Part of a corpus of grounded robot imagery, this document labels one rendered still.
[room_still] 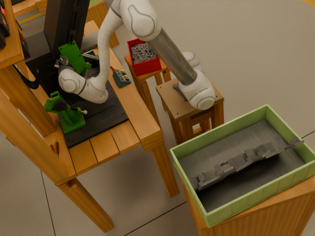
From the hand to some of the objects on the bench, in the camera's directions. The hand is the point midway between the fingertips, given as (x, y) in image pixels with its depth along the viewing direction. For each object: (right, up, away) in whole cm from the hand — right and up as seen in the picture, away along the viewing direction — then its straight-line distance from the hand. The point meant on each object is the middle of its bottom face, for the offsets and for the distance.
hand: (63, 61), depth 189 cm
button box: (+35, -11, +27) cm, 46 cm away
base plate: (0, -10, +34) cm, 36 cm away
